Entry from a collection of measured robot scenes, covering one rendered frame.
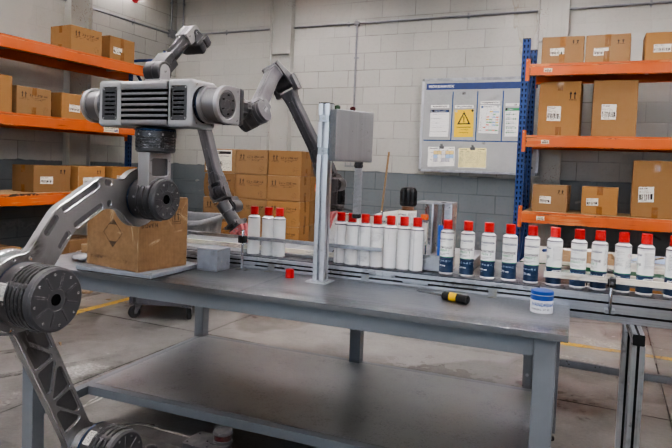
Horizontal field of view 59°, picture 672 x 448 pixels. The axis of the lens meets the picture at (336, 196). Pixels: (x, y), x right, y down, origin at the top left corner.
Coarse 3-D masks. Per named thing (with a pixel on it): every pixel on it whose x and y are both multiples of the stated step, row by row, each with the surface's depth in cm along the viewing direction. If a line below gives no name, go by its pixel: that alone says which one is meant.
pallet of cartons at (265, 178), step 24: (240, 168) 601; (264, 168) 593; (288, 168) 585; (312, 168) 608; (240, 192) 603; (264, 192) 594; (288, 192) 585; (312, 192) 612; (240, 216) 604; (288, 216) 586; (312, 216) 616; (312, 240) 619
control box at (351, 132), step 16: (336, 112) 216; (352, 112) 220; (368, 112) 224; (336, 128) 216; (352, 128) 220; (368, 128) 224; (336, 144) 217; (352, 144) 221; (368, 144) 225; (336, 160) 217; (352, 160) 221; (368, 160) 225
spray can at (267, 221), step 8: (272, 208) 248; (264, 216) 247; (272, 216) 248; (264, 224) 246; (272, 224) 247; (264, 232) 246; (272, 232) 247; (264, 248) 247; (272, 248) 248; (264, 256) 247
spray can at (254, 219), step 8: (256, 208) 250; (248, 216) 250; (256, 216) 249; (248, 224) 250; (256, 224) 249; (248, 232) 250; (256, 232) 249; (248, 240) 250; (256, 240) 250; (248, 248) 250; (256, 248) 250
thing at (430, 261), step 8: (432, 208) 230; (448, 208) 235; (456, 208) 233; (432, 216) 230; (448, 216) 235; (456, 216) 234; (432, 224) 231; (432, 232) 231; (432, 240) 231; (432, 248) 232; (424, 256) 227; (432, 256) 226; (424, 264) 227; (432, 264) 226
